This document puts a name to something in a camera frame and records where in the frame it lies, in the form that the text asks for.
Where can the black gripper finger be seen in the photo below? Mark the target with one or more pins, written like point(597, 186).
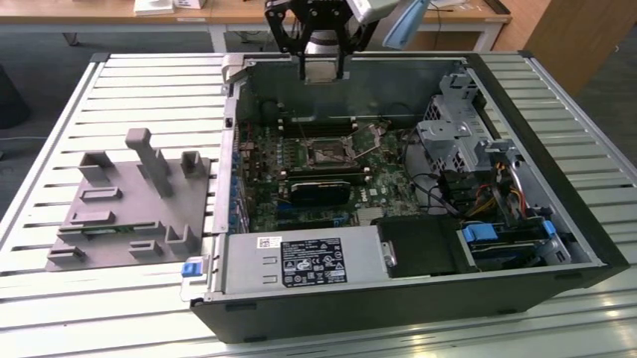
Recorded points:
point(278, 30)
point(359, 35)

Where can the silver CPU chip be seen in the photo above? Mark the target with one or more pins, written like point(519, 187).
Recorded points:
point(323, 71)

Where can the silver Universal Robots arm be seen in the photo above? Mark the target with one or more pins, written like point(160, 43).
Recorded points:
point(403, 26)

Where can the CPU socket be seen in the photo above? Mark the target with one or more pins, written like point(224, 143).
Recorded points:
point(330, 153)

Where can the small white box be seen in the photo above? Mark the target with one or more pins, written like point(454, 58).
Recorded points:
point(188, 3)

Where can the socket locking lever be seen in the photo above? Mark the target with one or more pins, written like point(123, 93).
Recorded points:
point(366, 153)

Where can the silver metal drive cage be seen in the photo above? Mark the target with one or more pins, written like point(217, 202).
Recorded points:
point(447, 138)

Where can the wooden desk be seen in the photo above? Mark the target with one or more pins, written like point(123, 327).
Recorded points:
point(99, 18)

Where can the green motherboard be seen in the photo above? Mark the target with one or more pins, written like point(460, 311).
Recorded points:
point(383, 194)

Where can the black graphics card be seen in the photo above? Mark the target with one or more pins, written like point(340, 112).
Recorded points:
point(318, 192)

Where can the wooden cabinet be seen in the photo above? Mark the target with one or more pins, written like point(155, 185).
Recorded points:
point(582, 41)

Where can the grey plastic parts rack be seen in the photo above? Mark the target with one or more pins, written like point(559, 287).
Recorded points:
point(133, 209)

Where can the black plastic air shroud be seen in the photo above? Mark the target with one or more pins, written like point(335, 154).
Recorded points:
point(422, 246)

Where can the hard disk in blue carrier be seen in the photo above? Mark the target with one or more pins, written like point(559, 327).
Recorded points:
point(479, 233)

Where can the silver power supply unit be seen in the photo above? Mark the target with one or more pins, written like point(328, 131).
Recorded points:
point(248, 261)

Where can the blue drive clip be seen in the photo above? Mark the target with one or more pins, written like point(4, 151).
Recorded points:
point(547, 229)

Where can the green RAM stick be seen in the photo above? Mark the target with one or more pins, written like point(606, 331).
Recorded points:
point(101, 231)

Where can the blue case latch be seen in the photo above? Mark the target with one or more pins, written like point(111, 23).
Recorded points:
point(192, 269)

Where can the black open PC case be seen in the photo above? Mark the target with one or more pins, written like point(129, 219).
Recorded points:
point(398, 309)

